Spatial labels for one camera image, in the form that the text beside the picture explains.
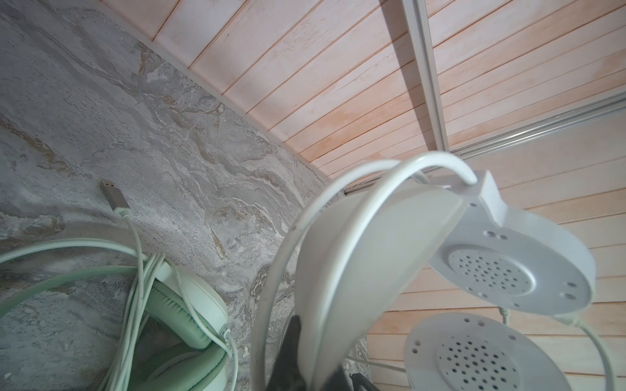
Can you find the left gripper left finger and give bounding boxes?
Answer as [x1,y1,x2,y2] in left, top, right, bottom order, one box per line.
[266,315,306,391]

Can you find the green headphones with cable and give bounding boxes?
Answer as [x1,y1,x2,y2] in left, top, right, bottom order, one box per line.
[1,180,239,390]

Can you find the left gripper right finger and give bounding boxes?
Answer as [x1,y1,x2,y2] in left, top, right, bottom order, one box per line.
[320,366,352,391]

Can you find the aluminium frame bar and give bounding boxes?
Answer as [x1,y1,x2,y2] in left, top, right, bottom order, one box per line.
[402,0,449,152]

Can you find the white headphones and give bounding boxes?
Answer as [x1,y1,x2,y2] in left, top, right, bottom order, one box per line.
[250,152,617,390]

